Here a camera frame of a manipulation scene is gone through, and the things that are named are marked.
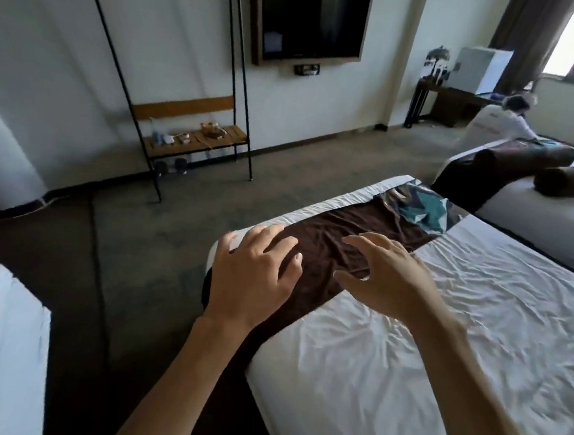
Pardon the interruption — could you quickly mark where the person's right hand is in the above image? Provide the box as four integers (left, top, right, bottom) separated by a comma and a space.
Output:
330, 229, 453, 333

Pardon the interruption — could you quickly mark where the person's left hand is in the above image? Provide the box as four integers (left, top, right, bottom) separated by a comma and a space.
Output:
203, 219, 308, 336

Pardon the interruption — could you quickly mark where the person's right forearm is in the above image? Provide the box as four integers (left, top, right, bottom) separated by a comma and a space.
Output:
401, 304, 563, 435

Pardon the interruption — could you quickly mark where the person's left forearm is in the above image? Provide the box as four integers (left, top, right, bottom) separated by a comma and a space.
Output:
111, 308, 260, 435

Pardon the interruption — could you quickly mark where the brown bed runner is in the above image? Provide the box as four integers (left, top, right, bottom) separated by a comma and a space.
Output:
189, 181, 445, 435
429, 134, 574, 221

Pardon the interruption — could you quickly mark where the teal patterned cloth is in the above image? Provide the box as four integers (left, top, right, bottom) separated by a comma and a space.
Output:
373, 178, 469, 236

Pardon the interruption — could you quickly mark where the bed with wrinkled white sheet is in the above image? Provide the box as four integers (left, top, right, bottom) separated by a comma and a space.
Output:
190, 159, 574, 435

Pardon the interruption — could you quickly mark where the black metal rack wooden shelf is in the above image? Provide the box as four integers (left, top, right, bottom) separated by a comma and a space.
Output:
65, 0, 268, 211

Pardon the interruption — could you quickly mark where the small woven basket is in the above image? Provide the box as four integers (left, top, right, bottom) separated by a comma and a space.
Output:
199, 121, 227, 140

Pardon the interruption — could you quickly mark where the dark wooden desk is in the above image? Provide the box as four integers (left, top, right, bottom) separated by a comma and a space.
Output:
404, 77, 497, 136

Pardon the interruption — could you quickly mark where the bed with smooth white sheet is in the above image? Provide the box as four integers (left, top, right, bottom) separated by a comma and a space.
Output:
424, 132, 574, 284

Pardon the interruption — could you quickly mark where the white box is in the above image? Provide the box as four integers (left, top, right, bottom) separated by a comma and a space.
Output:
448, 45, 514, 98

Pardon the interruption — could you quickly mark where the brown bolster pillow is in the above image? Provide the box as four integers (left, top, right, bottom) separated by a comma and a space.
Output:
533, 161, 574, 200

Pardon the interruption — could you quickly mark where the brown curtain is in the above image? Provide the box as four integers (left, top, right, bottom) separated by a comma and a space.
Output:
485, 0, 574, 100

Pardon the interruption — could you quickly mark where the wooden television frame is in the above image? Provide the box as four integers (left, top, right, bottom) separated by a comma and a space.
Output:
243, 0, 376, 75

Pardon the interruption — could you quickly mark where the black wall television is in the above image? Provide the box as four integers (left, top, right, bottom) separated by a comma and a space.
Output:
255, 0, 374, 68

